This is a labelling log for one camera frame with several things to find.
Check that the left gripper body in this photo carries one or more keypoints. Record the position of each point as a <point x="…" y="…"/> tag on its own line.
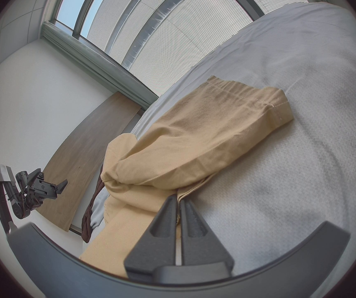
<point x="44" y="189"/>

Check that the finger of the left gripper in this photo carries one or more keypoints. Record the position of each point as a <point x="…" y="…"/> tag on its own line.
<point x="60" y="187"/>

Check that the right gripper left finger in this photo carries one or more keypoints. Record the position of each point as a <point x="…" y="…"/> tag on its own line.
<point x="159" y="244"/>

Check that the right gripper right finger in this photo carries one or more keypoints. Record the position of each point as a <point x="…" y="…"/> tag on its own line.
<point x="202" y="244"/>

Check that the tan shorts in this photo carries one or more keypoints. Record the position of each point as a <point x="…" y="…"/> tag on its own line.
<point x="196" y="135"/>

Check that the bed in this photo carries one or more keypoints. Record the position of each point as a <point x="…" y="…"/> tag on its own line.
<point x="289" y="135"/>

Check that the brown garment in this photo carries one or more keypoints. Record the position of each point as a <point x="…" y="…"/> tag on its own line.
<point x="88" y="225"/>

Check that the grey-green curtain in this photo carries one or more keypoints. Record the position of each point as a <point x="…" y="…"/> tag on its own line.
<point x="103" y="67"/>

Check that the window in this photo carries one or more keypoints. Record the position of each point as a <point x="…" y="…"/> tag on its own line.
<point x="181" y="36"/>

